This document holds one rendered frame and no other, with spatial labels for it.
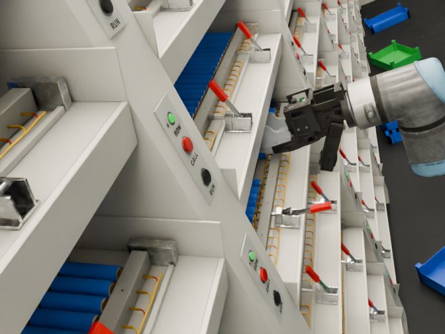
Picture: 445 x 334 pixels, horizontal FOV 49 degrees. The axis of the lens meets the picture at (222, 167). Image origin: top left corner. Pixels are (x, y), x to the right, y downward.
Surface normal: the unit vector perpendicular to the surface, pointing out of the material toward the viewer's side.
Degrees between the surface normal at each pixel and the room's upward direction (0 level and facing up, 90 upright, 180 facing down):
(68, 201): 111
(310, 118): 90
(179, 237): 90
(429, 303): 0
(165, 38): 21
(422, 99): 86
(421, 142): 88
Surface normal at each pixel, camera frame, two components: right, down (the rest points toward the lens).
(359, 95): -0.44, -0.26
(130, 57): 0.88, -0.26
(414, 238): -0.43, -0.78
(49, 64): -0.18, 0.57
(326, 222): -0.10, -0.82
